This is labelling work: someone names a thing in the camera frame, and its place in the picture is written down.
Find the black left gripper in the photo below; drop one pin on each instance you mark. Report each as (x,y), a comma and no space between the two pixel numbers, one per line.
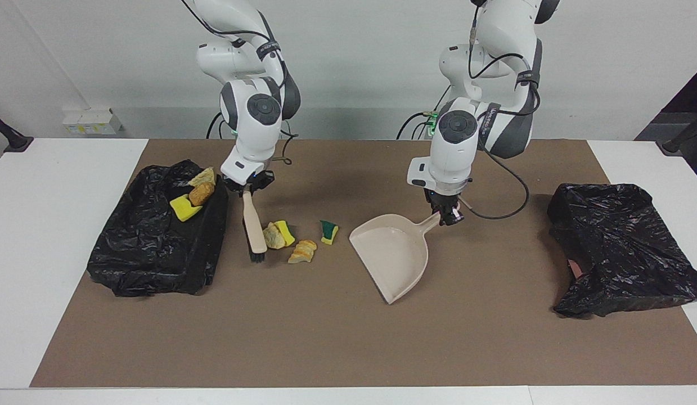
(445,199)

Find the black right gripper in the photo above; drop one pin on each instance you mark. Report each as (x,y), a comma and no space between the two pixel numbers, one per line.
(261,180)

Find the striped croissant piece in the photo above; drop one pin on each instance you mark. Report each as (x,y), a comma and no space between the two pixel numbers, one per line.
(302,252)

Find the beige plastic dustpan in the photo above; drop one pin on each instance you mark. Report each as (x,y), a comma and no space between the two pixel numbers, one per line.
(393,253)

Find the round pale bread chunk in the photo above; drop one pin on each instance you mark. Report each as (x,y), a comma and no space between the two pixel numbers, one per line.
(272,237)

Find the right black trash bag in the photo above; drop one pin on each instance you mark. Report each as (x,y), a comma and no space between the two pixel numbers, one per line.
(145,253)

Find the pink plastic bin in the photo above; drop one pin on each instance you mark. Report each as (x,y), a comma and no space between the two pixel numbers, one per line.
(574,269)

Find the notched green yellow sponge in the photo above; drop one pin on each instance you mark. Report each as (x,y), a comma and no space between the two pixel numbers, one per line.
(185,209)

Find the white wall socket box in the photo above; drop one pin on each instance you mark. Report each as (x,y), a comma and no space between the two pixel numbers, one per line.
(89,121)

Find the beige hand brush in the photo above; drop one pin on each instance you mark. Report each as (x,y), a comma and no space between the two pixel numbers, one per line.
(253,225)

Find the thick yellow green sponge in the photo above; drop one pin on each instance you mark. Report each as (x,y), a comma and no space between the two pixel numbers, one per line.
(286,233)

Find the small green yellow sponge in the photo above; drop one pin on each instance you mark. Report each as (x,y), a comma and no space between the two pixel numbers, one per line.
(328,232)

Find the brown table mat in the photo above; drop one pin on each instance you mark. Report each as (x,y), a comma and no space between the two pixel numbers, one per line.
(348,349)

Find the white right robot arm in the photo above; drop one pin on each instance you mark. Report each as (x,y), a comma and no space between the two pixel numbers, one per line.
(258,140)

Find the loose black trash bag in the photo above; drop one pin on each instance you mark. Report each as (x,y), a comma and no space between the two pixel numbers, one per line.
(618,247)

